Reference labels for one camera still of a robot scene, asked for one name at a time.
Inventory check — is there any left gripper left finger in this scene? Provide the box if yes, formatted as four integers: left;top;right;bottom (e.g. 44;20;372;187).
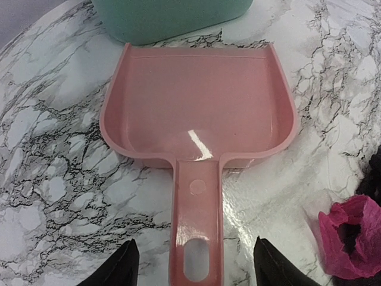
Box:
86;239;139;286

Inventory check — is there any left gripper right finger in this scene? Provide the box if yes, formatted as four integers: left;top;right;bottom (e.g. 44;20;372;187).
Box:
253;237;318;286

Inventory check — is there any pink plastic dustpan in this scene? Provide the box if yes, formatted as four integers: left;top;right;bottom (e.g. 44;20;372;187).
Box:
99;44;298;285

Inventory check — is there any magenta paper scrap on table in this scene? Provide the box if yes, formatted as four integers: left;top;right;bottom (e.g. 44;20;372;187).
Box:
318;195;380;280

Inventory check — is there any green plastic waste bin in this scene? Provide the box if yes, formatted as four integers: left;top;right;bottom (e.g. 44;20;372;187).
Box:
92;0;252;45

